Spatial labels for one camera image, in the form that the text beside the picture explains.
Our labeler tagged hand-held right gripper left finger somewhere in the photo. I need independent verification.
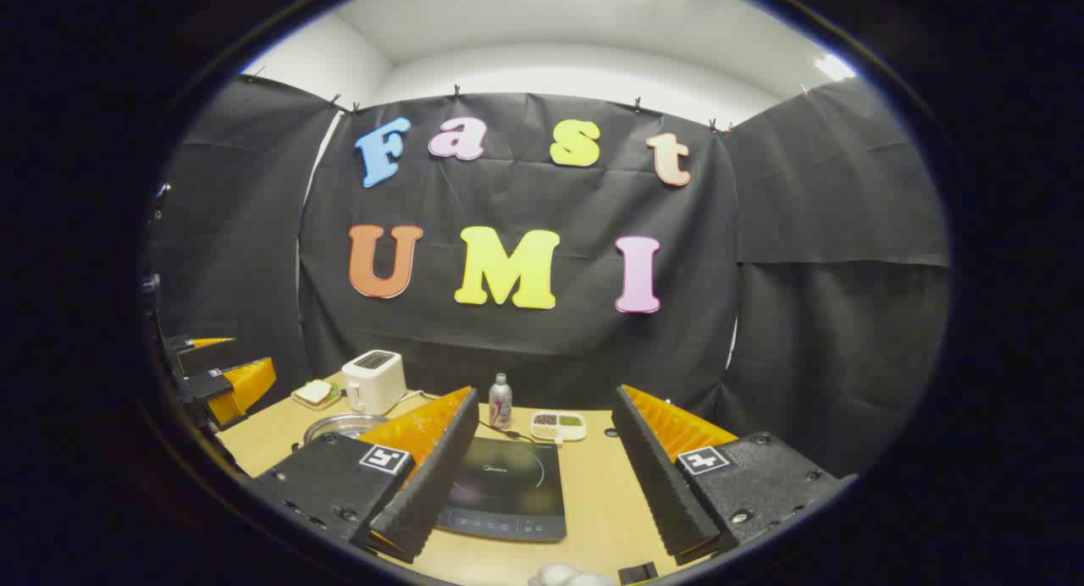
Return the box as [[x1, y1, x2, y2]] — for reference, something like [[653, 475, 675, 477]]
[[254, 386, 481, 564]]

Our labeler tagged silver patterned bottle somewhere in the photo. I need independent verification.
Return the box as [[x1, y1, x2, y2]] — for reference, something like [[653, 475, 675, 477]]
[[489, 373, 514, 432]]

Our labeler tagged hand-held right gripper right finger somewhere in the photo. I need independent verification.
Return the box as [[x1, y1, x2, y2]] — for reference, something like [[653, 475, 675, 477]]
[[611, 384, 856, 567]]

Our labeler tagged white toaster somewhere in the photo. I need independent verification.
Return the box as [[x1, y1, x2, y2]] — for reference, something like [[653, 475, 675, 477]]
[[341, 350, 408, 416]]

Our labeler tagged white divided seasoning dish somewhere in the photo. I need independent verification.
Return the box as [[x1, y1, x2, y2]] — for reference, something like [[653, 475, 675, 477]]
[[530, 410, 588, 444]]

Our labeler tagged stainless steel pot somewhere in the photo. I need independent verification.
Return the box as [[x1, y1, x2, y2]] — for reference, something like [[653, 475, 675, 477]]
[[302, 413, 390, 447]]

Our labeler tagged black induction cooktop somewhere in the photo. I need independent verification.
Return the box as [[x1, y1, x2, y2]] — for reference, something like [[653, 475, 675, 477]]
[[434, 436, 567, 543]]

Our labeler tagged pale cloth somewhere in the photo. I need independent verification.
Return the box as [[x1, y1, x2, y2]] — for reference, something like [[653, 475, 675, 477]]
[[527, 562, 617, 586]]

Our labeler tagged black power cable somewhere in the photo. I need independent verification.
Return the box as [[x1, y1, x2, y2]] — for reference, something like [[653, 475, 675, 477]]
[[423, 391, 536, 445]]

